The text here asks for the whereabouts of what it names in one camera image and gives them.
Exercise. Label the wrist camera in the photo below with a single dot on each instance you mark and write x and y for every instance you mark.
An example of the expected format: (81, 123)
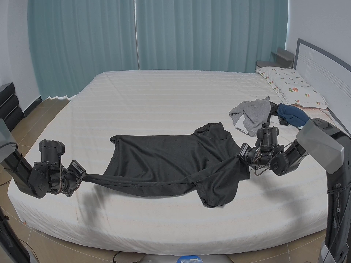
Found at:
(76, 169)
(243, 150)

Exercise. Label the white printed pillow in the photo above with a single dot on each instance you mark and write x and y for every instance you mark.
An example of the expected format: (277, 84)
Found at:
(293, 83)

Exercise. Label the dark blue garment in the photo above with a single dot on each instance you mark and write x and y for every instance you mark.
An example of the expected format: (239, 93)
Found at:
(292, 115)

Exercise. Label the black T-shirt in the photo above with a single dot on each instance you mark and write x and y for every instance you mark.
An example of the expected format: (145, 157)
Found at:
(170, 157)

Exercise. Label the grey bedside table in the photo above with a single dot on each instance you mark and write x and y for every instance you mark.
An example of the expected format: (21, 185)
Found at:
(277, 60)

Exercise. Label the blue-green curtain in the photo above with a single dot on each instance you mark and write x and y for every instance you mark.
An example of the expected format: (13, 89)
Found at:
(208, 26)
(82, 29)

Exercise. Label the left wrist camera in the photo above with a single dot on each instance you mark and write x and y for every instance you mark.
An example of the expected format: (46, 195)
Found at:
(76, 169)

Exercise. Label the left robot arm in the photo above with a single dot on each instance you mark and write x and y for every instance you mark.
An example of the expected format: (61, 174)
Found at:
(19, 171)

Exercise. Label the black chest of drawers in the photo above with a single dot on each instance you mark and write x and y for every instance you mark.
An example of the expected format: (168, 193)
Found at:
(8, 105)

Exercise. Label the pile of clothes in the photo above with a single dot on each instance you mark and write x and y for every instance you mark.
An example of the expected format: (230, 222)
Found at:
(253, 111)

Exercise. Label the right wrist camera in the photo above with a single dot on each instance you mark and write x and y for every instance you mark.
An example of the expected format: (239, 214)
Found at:
(243, 150)

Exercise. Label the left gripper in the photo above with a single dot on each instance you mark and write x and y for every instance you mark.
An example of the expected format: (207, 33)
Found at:
(64, 181)

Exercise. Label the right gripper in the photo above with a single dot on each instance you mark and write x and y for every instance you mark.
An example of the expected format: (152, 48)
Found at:
(256, 157)

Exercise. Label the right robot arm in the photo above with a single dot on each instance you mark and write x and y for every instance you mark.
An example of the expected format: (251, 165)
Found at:
(334, 157)

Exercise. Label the bed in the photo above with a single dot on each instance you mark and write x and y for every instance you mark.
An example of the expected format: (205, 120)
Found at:
(164, 103)

